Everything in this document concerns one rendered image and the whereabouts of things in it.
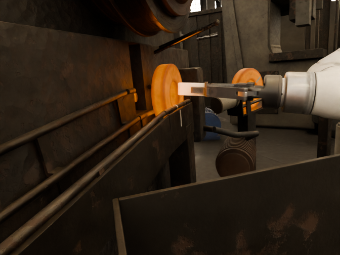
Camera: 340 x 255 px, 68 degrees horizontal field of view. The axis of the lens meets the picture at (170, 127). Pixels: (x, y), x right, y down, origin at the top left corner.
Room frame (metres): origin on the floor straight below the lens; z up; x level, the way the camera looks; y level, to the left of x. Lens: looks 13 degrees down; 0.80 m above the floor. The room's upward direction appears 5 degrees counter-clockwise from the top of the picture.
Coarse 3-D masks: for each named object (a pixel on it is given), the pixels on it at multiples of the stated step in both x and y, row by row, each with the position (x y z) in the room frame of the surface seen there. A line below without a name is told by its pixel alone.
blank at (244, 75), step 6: (240, 72) 0.94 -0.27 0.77; (246, 72) 0.94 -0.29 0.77; (252, 72) 0.96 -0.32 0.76; (258, 72) 0.98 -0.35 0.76; (234, 78) 0.94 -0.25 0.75; (240, 78) 0.92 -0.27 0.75; (246, 78) 0.94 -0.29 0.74; (252, 78) 0.96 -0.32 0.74; (258, 78) 0.98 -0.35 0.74; (258, 84) 0.98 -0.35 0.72; (258, 102) 0.98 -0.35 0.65
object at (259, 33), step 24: (240, 0) 3.18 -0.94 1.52; (264, 0) 3.03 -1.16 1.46; (288, 0) 3.29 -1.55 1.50; (312, 0) 2.90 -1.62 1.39; (240, 24) 3.18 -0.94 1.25; (264, 24) 3.03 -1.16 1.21; (240, 48) 3.17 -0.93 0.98; (264, 48) 3.03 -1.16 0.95; (264, 72) 3.02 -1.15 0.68; (264, 120) 3.03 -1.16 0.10; (288, 120) 2.87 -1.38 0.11
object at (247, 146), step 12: (228, 144) 0.84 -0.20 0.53; (240, 144) 0.82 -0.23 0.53; (252, 144) 0.90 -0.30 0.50; (228, 156) 0.78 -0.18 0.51; (240, 156) 0.77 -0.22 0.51; (252, 156) 0.79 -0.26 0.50; (216, 168) 0.81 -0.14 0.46; (228, 168) 0.78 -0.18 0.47; (240, 168) 0.77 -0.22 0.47; (252, 168) 0.77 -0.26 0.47
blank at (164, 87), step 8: (168, 64) 0.63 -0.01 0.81; (160, 72) 0.60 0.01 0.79; (168, 72) 0.61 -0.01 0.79; (176, 72) 0.67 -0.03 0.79; (152, 80) 0.60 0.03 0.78; (160, 80) 0.59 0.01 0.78; (168, 80) 0.61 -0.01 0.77; (176, 80) 0.66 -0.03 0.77; (152, 88) 0.59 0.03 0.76; (160, 88) 0.58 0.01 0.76; (168, 88) 0.61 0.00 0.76; (176, 88) 0.67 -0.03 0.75; (152, 96) 0.58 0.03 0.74; (160, 96) 0.58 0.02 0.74; (168, 96) 0.60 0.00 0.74; (176, 96) 0.68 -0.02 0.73; (152, 104) 0.59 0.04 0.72; (160, 104) 0.58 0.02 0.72; (168, 104) 0.60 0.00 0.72
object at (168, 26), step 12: (120, 0) 0.50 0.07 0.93; (132, 0) 0.50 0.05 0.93; (144, 0) 0.48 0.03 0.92; (156, 0) 0.53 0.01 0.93; (132, 12) 0.53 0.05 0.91; (144, 12) 0.53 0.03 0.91; (156, 12) 0.53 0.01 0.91; (144, 24) 0.57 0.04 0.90; (156, 24) 0.55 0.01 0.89; (168, 24) 0.59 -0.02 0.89; (180, 24) 0.67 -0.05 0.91
